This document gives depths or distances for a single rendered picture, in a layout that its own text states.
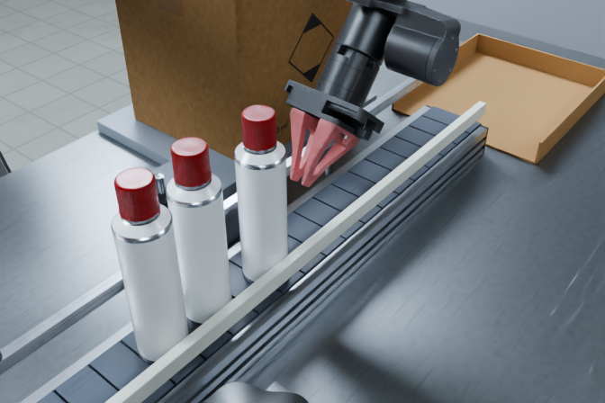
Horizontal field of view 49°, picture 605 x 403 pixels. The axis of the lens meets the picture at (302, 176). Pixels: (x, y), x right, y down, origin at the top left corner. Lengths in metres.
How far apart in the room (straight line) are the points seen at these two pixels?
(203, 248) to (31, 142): 2.20
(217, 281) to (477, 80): 0.75
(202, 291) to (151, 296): 0.07
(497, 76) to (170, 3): 0.64
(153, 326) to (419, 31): 0.39
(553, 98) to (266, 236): 0.70
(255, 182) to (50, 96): 2.49
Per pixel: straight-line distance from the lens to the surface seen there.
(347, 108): 0.71
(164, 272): 0.60
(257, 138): 0.63
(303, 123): 0.73
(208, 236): 0.63
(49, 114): 2.97
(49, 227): 0.96
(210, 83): 0.93
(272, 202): 0.67
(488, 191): 1.00
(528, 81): 1.30
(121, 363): 0.70
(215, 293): 0.68
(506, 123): 1.16
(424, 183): 0.91
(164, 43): 0.98
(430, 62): 0.69
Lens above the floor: 1.41
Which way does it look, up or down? 36 degrees down
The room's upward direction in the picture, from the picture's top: straight up
